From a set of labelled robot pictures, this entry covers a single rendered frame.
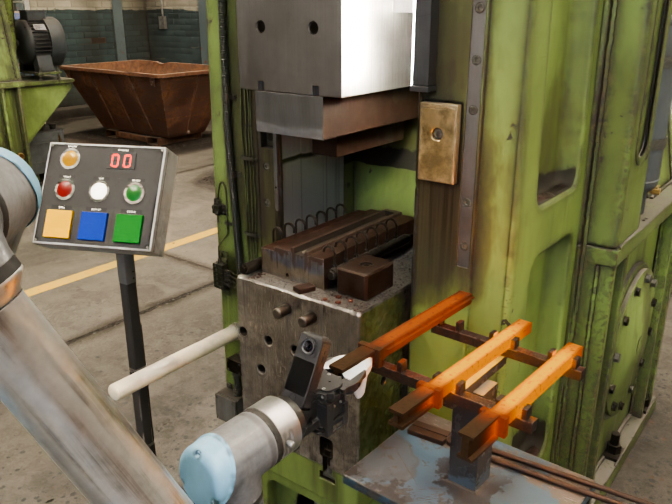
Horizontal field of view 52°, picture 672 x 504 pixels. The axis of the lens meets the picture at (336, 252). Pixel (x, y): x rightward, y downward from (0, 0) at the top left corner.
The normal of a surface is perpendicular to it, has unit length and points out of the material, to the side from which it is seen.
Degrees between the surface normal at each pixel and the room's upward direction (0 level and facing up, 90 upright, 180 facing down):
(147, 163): 60
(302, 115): 90
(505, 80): 90
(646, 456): 0
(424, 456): 0
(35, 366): 74
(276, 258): 90
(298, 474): 90
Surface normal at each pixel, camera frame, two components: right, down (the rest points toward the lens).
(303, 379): -0.53, -0.19
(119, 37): 0.80, 0.21
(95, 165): -0.18, -0.18
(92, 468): 0.18, 0.27
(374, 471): 0.00, -0.94
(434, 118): -0.60, 0.27
